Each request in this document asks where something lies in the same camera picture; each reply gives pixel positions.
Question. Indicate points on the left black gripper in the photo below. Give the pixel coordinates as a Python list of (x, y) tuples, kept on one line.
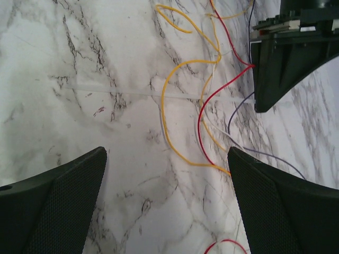
[(288, 47)]

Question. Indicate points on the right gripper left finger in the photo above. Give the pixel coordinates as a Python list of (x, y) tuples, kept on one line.
[(52, 211)]

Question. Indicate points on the white zip tie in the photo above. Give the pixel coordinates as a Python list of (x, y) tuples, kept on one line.
[(102, 89)]

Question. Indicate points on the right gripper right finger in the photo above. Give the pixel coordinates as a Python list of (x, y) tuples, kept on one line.
[(283, 213)]

